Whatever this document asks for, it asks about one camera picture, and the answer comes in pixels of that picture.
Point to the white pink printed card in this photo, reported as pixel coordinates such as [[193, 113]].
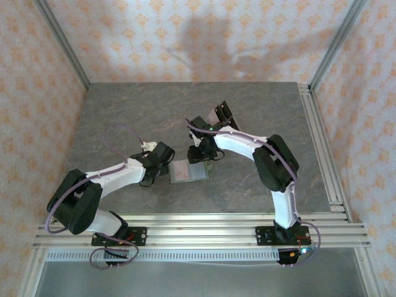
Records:
[[213, 117], [180, 171]]

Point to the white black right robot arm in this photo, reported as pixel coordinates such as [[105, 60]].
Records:
[[238, 145]]

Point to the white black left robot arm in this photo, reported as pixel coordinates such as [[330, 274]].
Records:
[[117, 174]]

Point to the black controller board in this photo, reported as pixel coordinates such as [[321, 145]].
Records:
[[289, 258], [116, 255]]

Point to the grey metal shelf panel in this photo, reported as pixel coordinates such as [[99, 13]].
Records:
[[201, 281]]

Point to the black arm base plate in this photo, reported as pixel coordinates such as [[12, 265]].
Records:
[[139, 235], [263, 236]]

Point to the aluminium side frame rail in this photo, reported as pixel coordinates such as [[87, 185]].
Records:
[[315, 123]]

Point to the aluminium corner post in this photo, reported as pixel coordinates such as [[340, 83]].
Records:
[[338, 40], [63, 40]]

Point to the aluminium frame leg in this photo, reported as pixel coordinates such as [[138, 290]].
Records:
[[369, 275], [32, 275]]

